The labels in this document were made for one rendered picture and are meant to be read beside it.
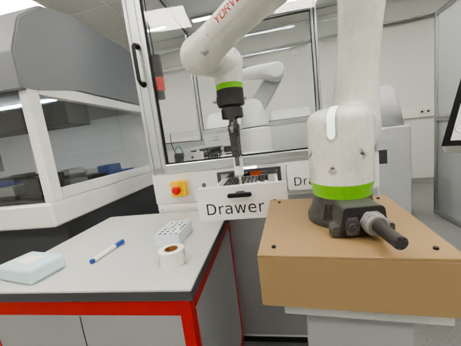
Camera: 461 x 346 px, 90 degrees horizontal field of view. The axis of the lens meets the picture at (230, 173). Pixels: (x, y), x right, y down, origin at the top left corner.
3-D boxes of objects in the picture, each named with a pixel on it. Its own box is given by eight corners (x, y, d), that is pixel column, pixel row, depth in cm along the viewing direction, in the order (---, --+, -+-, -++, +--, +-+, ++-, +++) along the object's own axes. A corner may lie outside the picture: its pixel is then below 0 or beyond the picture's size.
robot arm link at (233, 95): (243, 84, 74) (246, 90, 83) (208, 90, 76) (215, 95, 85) (246, 104, 75) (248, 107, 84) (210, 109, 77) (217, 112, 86)
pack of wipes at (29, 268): (67, 266, 69) (64, 252, 69) (31, 286, 60) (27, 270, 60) (36, 262, 75) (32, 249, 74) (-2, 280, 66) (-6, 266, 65)
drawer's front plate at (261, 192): (289, 215, 72) (287, 180, 70) (199, 222, 77) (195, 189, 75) (289, 213, 74) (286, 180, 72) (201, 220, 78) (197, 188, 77)
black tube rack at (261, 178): (269, 202, 82) (268, 185, 81) (221, 206, 85) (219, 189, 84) (269, 188, 104) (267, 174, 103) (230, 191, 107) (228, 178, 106)
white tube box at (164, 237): (179, 245, 74) (178, 234, 74) (155, 246, 76) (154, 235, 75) (193, 229, 86) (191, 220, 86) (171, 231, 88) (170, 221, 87)
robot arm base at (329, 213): (444, 258, 35) (445, 220, 34) (341, 266, 36) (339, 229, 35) (360, 202, 60) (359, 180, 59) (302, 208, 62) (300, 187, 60)
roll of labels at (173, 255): (158, 261, 65) (155, 248, 65) (182, 252, 69) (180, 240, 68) (163, 272, 59) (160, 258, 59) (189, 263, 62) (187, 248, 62)
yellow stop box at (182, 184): (185, 196, 107) (183, 181, 106) (171, 198, 108) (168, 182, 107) (188, 193, 112) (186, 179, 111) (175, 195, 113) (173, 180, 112)
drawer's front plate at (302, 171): (358, 185, 98) (357, 158, 96) (288, 190, 103) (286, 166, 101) (357, 184, 99) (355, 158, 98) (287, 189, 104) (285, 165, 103)
